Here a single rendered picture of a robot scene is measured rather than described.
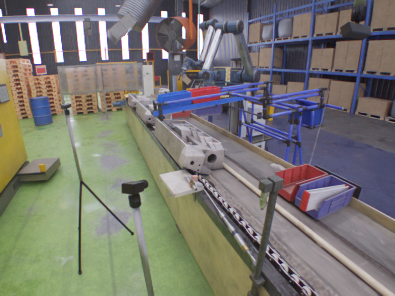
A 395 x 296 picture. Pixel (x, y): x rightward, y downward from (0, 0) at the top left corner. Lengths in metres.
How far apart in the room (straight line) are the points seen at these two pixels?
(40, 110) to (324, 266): 7.88
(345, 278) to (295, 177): 0.81
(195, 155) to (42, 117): 6.91
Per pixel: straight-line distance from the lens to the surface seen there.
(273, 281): 1.00
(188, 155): 1.54
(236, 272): 1.25
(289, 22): 13.51
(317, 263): 1.16
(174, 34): 8.24
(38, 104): 8.00
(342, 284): 1.12
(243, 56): 3.20
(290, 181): 1.66
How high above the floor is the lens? 1.55
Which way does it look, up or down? 21 degrees down
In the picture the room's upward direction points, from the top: straight up
